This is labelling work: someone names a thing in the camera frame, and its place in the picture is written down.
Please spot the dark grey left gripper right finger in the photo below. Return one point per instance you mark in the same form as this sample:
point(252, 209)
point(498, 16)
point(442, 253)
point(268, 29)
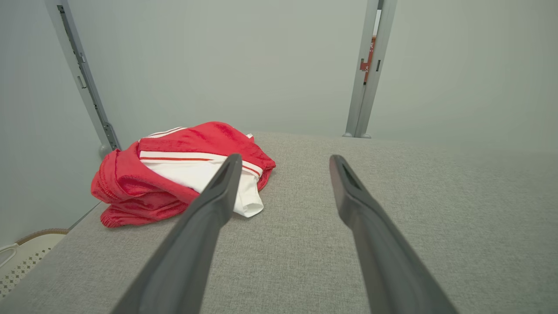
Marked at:
point(383, 257)

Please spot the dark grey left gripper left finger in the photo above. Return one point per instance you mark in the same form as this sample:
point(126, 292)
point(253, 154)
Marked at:
point(192, 244)

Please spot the red basketball jersey number 23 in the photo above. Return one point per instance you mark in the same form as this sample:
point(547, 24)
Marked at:
point(209, 137)

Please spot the cream perforated laundry basket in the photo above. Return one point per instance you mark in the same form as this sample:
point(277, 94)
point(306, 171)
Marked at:
point(30, 253)

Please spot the grey metal partition post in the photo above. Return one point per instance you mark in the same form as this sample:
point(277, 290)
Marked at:
point(364, 100)
point(87, 83)

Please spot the red wall sign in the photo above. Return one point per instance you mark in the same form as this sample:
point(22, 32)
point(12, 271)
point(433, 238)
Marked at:
point(369, 56)

